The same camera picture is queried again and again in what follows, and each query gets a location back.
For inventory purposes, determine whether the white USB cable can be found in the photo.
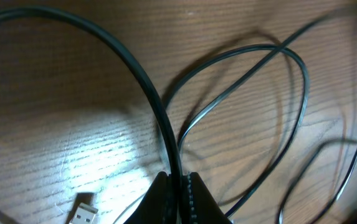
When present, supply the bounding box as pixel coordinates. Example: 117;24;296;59
69;202;99;224

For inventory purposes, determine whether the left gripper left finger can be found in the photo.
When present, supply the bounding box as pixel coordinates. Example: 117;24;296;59
124;172;174;224

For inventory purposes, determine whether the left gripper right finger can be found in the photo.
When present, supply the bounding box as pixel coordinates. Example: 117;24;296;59
181;172;231;224

